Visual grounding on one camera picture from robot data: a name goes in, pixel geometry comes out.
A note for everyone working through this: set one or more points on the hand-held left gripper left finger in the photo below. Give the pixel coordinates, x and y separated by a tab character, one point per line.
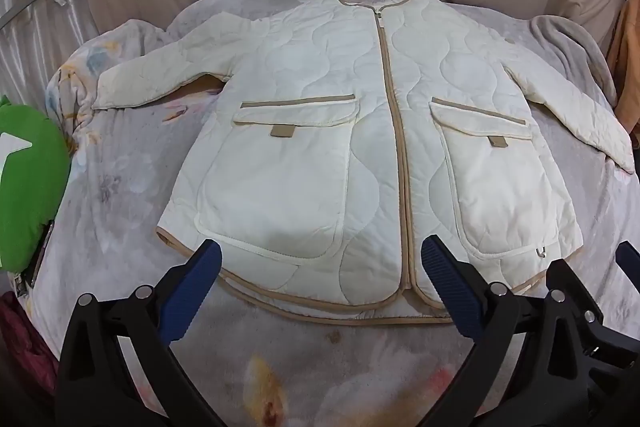
192	287

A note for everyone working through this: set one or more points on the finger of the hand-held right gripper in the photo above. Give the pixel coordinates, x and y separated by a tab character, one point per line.
629	259
575	289

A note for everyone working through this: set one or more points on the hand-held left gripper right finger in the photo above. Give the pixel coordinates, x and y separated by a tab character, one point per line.
450	287

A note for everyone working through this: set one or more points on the white quilted jacket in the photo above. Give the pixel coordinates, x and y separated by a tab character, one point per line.
320	132

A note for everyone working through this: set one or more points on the floral printed blanket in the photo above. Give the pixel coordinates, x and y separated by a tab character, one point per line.
125	187

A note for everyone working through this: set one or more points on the dark red cloth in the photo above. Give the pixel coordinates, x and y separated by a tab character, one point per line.
20	337

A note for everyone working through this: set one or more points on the green cushion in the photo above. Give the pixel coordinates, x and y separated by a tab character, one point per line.
30	207

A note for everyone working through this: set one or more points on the orange cloth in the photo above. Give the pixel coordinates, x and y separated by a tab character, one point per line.
627	72

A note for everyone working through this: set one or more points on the grey fleece blanket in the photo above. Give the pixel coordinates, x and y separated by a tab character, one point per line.
565	42

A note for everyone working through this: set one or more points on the silver shiny curtain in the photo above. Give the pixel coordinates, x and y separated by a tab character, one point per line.
45	37

